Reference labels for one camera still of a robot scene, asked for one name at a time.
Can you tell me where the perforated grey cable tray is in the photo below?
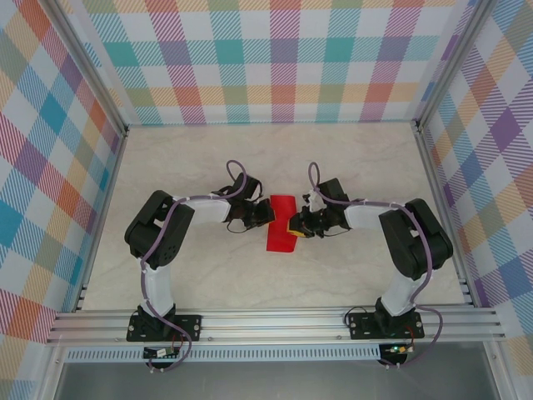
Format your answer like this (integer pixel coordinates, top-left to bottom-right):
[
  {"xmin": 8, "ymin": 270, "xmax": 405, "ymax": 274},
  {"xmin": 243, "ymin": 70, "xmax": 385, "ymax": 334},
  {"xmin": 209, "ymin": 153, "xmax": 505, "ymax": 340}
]
[{"xmin": 66, "ymin": 345, "xmax": 382, "ymax": 363}]

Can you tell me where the long aluminium mounting rail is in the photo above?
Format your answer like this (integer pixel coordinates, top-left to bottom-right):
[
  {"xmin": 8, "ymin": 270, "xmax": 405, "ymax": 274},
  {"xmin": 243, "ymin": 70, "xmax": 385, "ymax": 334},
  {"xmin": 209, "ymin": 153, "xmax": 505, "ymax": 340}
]
[{"xmin": 45, "ymin": 307, "xmax": 507, "ymax": 345}]

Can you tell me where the aluminium table side rail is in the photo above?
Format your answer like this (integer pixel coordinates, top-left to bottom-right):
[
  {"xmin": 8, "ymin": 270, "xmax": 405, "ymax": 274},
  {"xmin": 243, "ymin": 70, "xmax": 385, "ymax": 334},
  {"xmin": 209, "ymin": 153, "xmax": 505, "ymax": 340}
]
[
  {"xmin": 414, "ymin": 122, "xmax": 480, "ymax": 308},
  {"xmin": 72, "ymin": 128, "xmax": 130, "ymax": 313}
]

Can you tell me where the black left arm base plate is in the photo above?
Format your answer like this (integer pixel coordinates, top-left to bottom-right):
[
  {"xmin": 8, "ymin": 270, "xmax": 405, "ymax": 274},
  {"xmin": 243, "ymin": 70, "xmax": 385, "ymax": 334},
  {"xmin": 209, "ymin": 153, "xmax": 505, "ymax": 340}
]
[{"xmin": 127, "ymin": 314, "xmax": 202, "ymax": 343}]

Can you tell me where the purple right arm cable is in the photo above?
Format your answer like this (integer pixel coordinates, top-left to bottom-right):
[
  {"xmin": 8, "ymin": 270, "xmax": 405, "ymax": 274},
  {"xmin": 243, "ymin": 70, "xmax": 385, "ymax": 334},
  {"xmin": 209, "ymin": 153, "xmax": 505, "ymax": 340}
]
[{"xmin": 306, "ymin": 161, "xmax": 443, "ymax": 370}]

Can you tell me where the aluminium frame leg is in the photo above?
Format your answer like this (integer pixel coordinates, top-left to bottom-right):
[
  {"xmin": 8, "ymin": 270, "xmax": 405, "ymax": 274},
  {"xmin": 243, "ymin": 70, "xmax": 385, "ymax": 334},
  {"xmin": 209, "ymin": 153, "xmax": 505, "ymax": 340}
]
[
  {"xmin": 39, "ymin": 343, "xmax": 67, "ymax": 400},
  {"xmin": 485, "ymin": 339, "xmax": 511, "ymax": 400}
]

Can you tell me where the aluminium frame post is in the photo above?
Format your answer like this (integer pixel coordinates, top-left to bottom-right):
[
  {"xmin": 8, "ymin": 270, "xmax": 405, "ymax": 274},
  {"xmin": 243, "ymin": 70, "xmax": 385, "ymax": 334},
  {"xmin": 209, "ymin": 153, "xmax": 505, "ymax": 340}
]
[
  {"xmin": 41, "ymin": 0, "xmax": 130, "ymax": 138},
  {"xmin": 411, "ymin": 0, "xmax": 501, "ymax": 134}
]

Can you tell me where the red cloth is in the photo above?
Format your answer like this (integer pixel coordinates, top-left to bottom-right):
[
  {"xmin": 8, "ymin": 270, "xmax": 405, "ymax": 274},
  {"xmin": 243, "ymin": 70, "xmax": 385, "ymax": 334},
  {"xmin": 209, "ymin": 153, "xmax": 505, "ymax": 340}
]
[{"xmin": 265, "ymin": 193, "xmax": 300, "ymax": 253}]

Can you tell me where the small black circuit board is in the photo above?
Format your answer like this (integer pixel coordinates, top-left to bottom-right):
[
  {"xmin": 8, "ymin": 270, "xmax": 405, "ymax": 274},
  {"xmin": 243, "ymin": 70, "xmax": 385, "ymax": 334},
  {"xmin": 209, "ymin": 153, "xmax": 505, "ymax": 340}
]
[{"xmin": 143, "ymin": 347, "xmax": 180, "ymax": 359}]

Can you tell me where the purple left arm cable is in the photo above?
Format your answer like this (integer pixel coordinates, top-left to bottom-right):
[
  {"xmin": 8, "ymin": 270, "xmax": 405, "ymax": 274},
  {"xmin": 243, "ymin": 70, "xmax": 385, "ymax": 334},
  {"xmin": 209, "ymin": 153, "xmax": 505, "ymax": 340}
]
[{"xmin": 139, "ymin": 160, "xmax": 251, "ymax": 373}]

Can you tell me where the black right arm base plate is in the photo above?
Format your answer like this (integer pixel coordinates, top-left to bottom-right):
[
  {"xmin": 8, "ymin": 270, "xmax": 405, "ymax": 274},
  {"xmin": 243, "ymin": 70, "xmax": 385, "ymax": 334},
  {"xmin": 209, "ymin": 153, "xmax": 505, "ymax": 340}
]
[{"xmin": 347, "ymin": 312, "xmax": 425, "ymax": 341}]

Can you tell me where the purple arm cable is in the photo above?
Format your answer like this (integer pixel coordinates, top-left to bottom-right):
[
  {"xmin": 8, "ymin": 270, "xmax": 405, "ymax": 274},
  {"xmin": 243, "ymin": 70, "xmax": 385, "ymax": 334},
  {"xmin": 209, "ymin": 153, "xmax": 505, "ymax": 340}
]
[
  {"xmin": 139, "ymin": 160, "xmax": 251, "ymax": 373},
  {"xmin": 306, "ymin": 161, "xmax": 443, "ymax": 370}
]

